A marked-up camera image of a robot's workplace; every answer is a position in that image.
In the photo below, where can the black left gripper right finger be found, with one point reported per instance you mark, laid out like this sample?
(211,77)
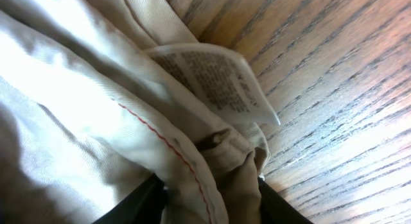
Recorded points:
(275,210)

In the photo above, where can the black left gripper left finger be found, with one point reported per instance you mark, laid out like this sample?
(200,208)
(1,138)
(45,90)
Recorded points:
(144,205)

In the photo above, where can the beige cargo shorts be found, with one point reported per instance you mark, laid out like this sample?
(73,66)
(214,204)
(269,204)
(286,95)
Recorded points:
(99,95)

